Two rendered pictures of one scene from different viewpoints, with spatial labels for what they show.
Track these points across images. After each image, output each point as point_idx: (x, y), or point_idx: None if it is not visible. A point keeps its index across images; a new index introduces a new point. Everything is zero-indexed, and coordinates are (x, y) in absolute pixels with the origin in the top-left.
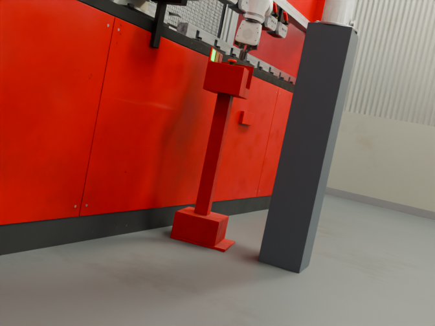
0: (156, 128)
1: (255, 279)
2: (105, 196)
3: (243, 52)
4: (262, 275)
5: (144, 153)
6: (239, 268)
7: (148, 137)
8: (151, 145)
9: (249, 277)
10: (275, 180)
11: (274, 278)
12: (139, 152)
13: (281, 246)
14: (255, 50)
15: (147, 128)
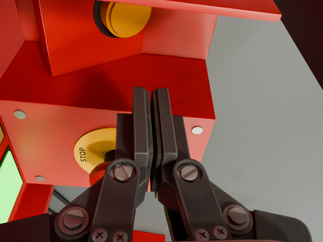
0: (0, 33)
1: (231, 46)
2: None
3: (146, 186)
4: (242, 26)
5: (21, 29)
6: (216, 21)
7: (9, 43)
8: (15, 20)
9: (226, 45)
10: (280, 19)
11: (256, 27)
12: (20, 44)
13: None
14: (283, 216)
15: (2, 63)
